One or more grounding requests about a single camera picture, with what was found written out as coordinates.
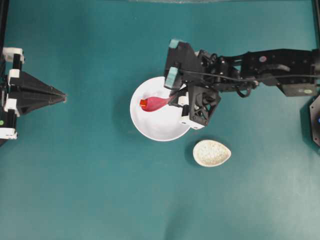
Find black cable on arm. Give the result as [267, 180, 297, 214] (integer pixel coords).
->
[178, 69, 320, 98]

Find black frame post right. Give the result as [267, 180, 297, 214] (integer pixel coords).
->
[311, 0, 320, 50]

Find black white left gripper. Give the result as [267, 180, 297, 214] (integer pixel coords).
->
[0, 47, 67, 140]

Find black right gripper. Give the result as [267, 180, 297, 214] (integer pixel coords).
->
[163, 38, 222, 130]

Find black frame post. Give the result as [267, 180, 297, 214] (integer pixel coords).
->
[311, 0, 320, 50]
[0, 0, 10, 54]

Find white round bowl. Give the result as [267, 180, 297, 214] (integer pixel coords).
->
[129, 76, 190, 142]

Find speckled ceramic spoon rest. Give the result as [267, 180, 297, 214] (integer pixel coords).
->
[192, 139, 232, 167]

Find small red block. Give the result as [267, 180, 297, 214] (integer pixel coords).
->
[139, 99, 148, 108]

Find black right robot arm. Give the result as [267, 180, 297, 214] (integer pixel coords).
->
[164, 39, 320, 129]

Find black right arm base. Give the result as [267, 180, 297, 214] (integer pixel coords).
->
[299, 94, 320, 152]

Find black frame post left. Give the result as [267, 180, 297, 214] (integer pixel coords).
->
[0, 0, 10, 54]

